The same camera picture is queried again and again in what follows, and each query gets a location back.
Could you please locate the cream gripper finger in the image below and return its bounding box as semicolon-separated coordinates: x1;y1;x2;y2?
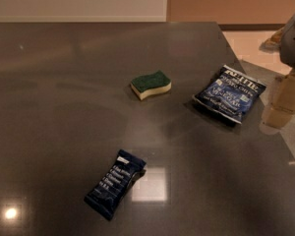
271;70;295;112
262;104;294;129

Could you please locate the green and yellow sponge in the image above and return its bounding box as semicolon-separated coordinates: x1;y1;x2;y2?
130;71;171;100

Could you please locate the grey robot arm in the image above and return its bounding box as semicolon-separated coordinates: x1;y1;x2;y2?
262;13;295;130

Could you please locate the dark blue rxbar wrapper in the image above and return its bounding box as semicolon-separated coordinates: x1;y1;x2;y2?
84;149;146;220

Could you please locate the blue kettle chips bag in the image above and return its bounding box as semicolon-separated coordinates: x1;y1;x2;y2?
193;65;266;124

